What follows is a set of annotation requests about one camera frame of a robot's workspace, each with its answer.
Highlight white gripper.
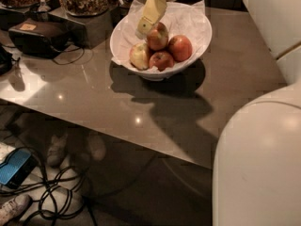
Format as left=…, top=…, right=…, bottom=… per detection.
left=135, top=0, right=177, bottom=40

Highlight red apple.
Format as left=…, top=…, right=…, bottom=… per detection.
left=147, top=22, right=168, bottom=51
left=149, top=51, right=174, bottom=72
left=167, top=35, right=192, bottom=62

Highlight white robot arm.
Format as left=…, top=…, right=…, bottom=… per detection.
left=212, top=0, right=301, bottom=226

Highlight white bowl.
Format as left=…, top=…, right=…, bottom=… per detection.
left=109, top=1, right=213, bottom=82

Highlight left yellow-green apple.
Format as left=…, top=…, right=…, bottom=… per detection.
left=129, top=42, right=151, bottom=71

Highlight white paper liner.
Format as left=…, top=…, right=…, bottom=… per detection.
left=111, top=0, right=207, bottom=73

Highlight dark riser block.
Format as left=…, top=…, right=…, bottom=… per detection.
left=49, top=7, right=120, bottom=49

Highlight metal serving spoon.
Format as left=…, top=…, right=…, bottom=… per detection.
left=38, top=0, right=51, bottom=12

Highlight black VR headset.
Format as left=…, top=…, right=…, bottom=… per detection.
left=8, top=19, right=70, bottom=58

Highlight blue box on floor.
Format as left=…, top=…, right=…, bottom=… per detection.
left=0, top=149, right=38, bottom=189

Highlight white sneaker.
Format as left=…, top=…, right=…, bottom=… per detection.
left=0, top=194, right=32, bottom=226

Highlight black floor cables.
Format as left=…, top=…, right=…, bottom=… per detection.
left=0, top=146, right=99, bottom=226

